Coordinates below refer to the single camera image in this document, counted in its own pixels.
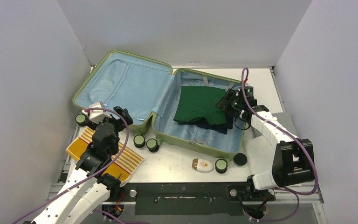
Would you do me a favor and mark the navy blue shirt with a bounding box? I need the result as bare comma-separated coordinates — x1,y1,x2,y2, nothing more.
194,117,233,134

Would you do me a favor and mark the green shirt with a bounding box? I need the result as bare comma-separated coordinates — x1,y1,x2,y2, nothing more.
173,86,227,126

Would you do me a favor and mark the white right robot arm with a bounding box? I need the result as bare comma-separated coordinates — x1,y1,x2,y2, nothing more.
216,86,316,200

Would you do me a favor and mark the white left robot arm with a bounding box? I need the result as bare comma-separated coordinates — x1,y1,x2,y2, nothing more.
29,106,133,224

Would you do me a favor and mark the middle left suitcase wheel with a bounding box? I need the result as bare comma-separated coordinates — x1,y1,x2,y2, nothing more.
133,134,145,148

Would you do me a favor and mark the yellow striped folded towel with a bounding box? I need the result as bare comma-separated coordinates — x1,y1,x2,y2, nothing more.
66,126,145,187

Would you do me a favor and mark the middle right suitcase wheel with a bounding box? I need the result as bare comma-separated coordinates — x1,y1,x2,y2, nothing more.
146,138,159,153

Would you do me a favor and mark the far left suitcase wheel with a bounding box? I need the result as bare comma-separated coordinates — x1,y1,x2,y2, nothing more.
75,113,88,127

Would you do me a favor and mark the green suitcase with blue lining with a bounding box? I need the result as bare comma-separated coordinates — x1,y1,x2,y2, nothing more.
72,50,244,159

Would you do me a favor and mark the grey folded cloth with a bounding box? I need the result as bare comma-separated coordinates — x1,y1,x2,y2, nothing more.
272,112,299,137

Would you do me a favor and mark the front black suitcase wheel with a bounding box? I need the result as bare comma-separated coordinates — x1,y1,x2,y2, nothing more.
233,153,248,167

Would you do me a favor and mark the front green suitcase wheel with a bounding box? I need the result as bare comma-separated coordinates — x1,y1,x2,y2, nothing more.
215,159,228,174

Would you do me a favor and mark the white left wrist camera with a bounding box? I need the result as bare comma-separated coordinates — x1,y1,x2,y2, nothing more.
88,101,111,123

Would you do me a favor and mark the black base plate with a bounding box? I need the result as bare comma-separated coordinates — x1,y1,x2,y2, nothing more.
102,182,275,217

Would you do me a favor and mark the aluminium frame rail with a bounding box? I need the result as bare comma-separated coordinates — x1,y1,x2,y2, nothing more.
48,182,324,204

